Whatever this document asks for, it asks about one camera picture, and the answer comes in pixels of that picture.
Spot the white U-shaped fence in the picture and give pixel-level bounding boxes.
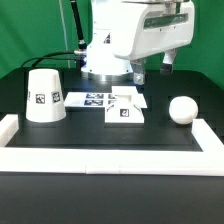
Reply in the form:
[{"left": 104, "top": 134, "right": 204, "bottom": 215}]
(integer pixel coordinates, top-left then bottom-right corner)
[{"left": 0, "top": 114, "right": 224, "bottom": 176}]

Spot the black cable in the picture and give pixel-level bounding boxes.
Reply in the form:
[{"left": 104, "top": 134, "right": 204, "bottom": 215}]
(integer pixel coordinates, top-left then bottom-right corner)
[{"left": 20, "top": 50, "right": 84, "bottom": 69}]

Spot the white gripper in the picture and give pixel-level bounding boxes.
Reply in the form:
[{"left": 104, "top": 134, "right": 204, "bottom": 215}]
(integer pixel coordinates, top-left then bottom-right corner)
[{"left": 113, "top": 0, "right": 195, "bottom": 85}]

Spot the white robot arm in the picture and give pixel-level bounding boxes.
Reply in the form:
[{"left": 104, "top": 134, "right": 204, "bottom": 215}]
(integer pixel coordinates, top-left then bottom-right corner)
[{"left": 81, "top": 0, "right": 195, "bottom": 85}]

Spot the black corrugated hose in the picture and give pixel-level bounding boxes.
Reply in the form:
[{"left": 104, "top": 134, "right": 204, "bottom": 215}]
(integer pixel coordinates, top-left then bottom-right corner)
[{"left": 69, "top": 0, "right": 88, "bottom": 56}]

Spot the white marker sheet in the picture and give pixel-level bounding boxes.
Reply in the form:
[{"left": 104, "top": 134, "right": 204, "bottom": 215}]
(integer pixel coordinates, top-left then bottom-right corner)
[{"left": 64, "top": 92, "right": 116, "bottom": 108}]

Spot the white lamp shade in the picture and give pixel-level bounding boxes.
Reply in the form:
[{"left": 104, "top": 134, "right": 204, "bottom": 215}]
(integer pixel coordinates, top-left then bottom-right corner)
[{"left": 26, "top": 69, "right": 66, "bottom": 123}]

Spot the white lamp base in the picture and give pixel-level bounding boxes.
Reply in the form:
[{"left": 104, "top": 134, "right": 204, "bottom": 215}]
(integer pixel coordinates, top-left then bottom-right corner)
[{"left": 105, "top": 86, "right": 147, "bottom": 124}]

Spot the white lamp bulb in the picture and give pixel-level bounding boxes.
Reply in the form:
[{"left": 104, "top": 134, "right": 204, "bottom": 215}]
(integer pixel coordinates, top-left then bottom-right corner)
[{"left": 169, "top": 96, "right": 198, "bottom": 125}]

